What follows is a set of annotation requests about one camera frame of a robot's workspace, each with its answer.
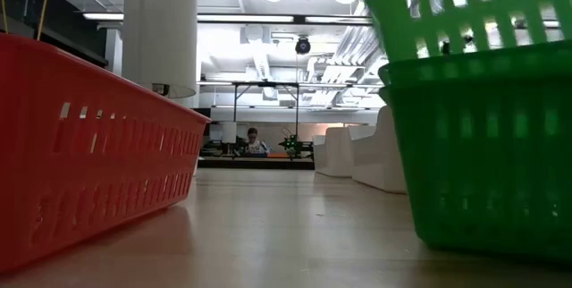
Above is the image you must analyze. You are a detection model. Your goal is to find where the black round ceiling device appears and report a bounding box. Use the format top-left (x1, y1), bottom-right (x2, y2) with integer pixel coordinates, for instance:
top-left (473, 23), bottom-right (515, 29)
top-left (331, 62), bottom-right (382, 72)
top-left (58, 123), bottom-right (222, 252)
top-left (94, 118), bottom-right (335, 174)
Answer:
top-left (294, 35), bottom-right (312, 55)

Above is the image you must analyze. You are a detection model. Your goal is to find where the green plastic basket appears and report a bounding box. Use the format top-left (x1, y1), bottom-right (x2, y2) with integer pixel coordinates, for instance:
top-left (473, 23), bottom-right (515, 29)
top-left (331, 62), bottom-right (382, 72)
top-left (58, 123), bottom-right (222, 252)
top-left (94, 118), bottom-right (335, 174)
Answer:
top-left (359, 0), bottom-right (572, 64)
top-left (377, 39), bottom-right (572, 89)
top-left (378, 82), bottom-right (572, 265)

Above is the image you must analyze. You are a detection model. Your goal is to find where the person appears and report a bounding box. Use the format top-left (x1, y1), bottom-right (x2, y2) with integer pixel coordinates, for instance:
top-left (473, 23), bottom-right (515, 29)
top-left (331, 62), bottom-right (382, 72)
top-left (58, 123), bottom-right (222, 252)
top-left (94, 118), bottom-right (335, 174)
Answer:
top-left (243, 126), bottom-right (272, 157)

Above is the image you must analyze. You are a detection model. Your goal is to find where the linear ceiling light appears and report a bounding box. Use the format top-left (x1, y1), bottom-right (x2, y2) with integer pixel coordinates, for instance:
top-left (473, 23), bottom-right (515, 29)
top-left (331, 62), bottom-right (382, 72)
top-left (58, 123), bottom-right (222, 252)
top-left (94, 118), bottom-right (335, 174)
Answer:
top-left (82, 12), bottom-right (374, 25)

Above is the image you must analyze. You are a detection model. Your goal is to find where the red plastic basket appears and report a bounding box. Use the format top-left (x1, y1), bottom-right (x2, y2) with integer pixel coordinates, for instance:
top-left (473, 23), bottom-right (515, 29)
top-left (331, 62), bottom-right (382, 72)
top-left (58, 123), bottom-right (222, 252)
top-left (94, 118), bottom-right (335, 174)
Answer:
top-left (0, 32), bottom-right (212, 275)

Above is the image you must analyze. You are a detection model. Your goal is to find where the small white lamp shade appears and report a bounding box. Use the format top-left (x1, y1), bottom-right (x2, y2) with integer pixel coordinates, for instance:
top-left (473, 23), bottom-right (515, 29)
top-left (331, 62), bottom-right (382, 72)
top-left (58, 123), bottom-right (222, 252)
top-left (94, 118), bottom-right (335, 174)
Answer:
top-left (221, 121), bottom-right (238, 145)

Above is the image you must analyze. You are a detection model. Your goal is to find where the white plastic bin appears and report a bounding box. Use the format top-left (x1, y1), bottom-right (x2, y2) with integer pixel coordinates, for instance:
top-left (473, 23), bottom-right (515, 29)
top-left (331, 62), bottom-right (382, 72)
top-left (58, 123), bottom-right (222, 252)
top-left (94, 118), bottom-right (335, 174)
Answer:
top-left (312, 124), bottom-right (379, 178)
top-left (350, 104), bottom-right (408, 194)

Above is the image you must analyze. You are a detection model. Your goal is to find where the white shade table lamp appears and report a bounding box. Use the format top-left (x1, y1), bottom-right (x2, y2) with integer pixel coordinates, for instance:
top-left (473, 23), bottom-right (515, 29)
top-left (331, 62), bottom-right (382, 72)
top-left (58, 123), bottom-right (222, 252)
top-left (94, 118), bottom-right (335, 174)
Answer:
top-left (121, 0), bottom-right (198, 100)

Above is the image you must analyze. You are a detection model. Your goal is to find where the green-lit black device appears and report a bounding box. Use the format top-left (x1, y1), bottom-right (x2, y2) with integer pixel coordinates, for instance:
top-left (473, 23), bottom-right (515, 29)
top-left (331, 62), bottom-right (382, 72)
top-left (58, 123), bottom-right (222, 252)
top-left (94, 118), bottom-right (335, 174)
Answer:
top-left (279, 133), bottom-right (315, 160)

